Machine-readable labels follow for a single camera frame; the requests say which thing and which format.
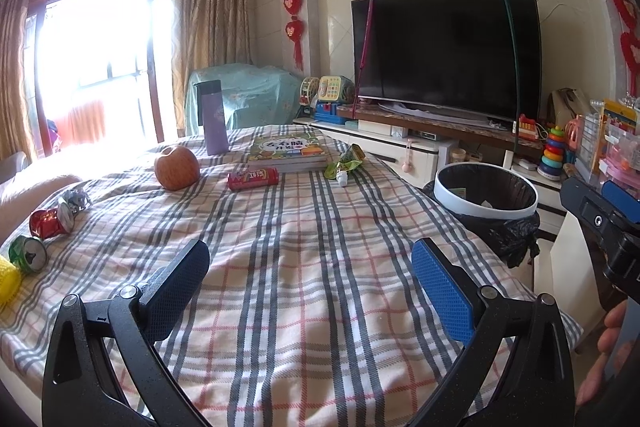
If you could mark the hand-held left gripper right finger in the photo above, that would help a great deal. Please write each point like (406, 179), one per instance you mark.
(440, 287)

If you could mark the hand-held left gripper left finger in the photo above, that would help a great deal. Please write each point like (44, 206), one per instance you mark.
(180, 277)

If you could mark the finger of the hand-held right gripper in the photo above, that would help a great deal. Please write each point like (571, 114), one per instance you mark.
(587, 209)
(625, 202)

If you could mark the white bin with black bag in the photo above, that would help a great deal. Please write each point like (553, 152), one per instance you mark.
(485, 217)

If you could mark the person's right hand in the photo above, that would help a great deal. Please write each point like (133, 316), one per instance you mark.
(607, 347)

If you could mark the stack of clear plastic boxes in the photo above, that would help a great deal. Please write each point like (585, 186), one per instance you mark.
(617, 137)

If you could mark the beige bag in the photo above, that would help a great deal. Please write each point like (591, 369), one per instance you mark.
(570, 109)

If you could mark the red apple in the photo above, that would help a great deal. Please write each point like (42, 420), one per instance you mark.
(176, 168)

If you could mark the red chip tube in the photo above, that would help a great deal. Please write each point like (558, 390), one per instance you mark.
(252, 178)

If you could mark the red drink can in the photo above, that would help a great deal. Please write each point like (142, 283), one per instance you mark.
(47, 223)

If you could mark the green drink can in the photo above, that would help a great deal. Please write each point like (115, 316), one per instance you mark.
(27, 254)

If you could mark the green squeeze pouch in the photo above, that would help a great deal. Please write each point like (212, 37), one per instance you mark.
(347, 162)

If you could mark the white television cabinet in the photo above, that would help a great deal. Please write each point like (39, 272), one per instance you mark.
(380, 139)

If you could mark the beige sofa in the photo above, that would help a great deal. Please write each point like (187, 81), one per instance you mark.
(35, 192)

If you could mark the yellow foam fruit net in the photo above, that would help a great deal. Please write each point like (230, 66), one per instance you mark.
(9, 282)

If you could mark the orange hanging cloth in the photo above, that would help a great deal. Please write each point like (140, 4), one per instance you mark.
(82, 122)

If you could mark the red hanging heart ornament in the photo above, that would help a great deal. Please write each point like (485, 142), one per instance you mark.
(622, 7)
(294, 7)

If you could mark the teal covered furniture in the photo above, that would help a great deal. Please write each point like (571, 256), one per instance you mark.
(255, 94)

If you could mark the blue toy cash register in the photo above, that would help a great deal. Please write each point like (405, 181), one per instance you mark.
(330, 113)

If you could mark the black flat television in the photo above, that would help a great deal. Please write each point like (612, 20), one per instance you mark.
(445, 57)

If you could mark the brown framed balcony door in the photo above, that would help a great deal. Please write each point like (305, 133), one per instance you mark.
(155, 57)

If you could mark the yellow toy telephone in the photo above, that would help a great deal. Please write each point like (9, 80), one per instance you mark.
(336, 89)

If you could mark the colourful wheel toy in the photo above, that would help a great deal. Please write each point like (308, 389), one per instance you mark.
(309, 92)

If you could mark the beige patterned curtain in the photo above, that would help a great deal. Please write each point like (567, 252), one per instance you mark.
(210, 32)
(15, 72)

